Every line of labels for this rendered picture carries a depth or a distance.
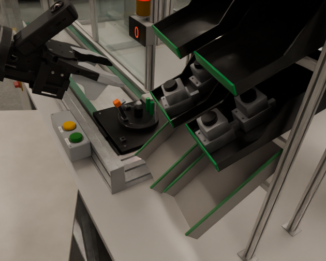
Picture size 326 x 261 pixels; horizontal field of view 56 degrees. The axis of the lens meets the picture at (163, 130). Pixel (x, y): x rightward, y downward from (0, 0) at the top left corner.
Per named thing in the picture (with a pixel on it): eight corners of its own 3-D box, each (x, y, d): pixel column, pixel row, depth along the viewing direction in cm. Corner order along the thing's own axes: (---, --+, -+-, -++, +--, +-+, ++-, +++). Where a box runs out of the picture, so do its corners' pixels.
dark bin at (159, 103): (173, 129, 66) (161, 105, 61) (152, 98, 75) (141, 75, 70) (283, 64, 67) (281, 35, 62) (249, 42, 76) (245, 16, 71)
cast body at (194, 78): (200, 96, 69) (191, 72, 64) (191, 87, 72) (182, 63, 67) (232, 77, 69) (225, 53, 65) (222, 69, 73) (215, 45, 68)
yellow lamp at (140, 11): (140, 17, 102) (140, 1, 99) (133, 13, 105) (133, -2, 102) (153, 15, 104) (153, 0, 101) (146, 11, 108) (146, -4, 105)
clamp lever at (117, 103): (123, 120, 100) (114, 104, 94) (120, 117, 101) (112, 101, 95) (132, 114, 100) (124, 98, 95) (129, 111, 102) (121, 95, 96)
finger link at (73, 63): (99, 76, 56) (53, 56, 54) (102, 68, 56) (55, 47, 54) (94, 85, 52) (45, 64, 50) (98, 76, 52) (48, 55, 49)
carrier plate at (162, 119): (121, 156, 93) (121, 151, 91) (92, 116, 108) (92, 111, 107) (186, 134, 103) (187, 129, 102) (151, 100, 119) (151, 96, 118)
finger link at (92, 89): (114, 105, 59) (68, 86, 57) (126, 79, 57) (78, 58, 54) (113, 112, 56) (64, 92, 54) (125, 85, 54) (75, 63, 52)
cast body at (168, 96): (168, 118, 68) (157, 95, 63) (164, 106, 71) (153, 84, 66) (203, 103, 67) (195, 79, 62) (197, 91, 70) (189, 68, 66)
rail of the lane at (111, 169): (112, 194, 92) (109, 169, 86) (38, 73, 151) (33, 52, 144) (128, 188, 95) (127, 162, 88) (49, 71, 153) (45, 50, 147)
